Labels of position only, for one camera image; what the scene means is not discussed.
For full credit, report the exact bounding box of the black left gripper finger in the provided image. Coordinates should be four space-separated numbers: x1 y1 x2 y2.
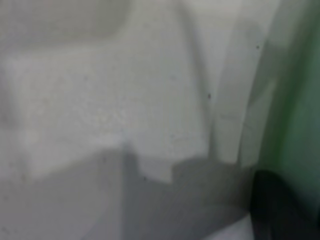
249 169 320 240

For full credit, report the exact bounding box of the green round plate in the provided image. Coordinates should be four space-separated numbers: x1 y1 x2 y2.
259 0 320 226

